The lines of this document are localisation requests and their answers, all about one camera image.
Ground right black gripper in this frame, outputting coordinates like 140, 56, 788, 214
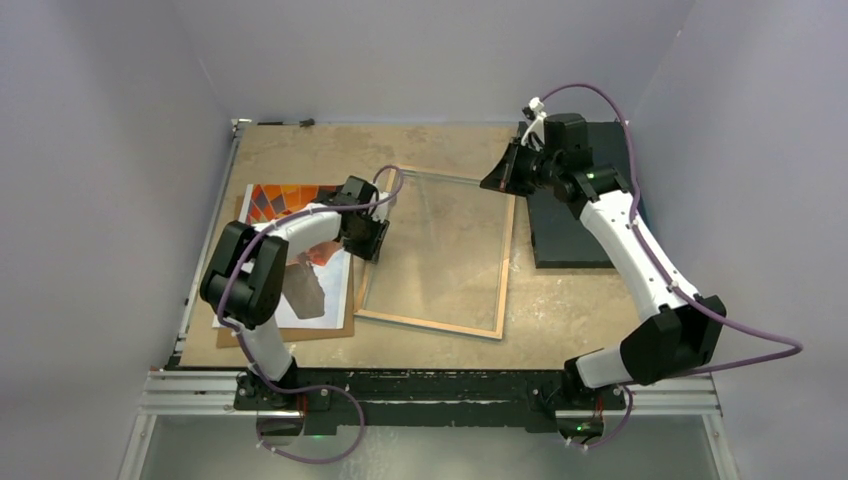
483, 137, 564, 198

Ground hot air balloon photo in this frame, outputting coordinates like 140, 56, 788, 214
211, 183, 354, 331

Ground blue wooden picture frame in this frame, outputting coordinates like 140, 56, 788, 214
356, 165, 516, 341

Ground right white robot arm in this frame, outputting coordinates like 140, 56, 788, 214
480, 111, 726, 407

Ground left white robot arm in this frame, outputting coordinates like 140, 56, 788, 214
199, 176, 400, 409

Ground dark blue foam pad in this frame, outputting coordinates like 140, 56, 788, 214
526, 121, 630, 269

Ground brown cardboard backing board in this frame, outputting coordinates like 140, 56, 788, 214
235, 184, 354, 342

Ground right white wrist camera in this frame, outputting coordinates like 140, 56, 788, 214
520, 97, 547, 151

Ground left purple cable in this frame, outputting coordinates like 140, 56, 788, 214
217, 164, 405, 464

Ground purple cable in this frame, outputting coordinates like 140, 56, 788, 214
217, 164, 405, 464
539, 82, 804, 452

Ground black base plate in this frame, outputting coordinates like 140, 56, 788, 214
234, 367, 626, 435

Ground aluminium rail frame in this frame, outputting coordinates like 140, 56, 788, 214
120, 124, 735, 479

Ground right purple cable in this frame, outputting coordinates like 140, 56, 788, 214
539, 82, 804, 452

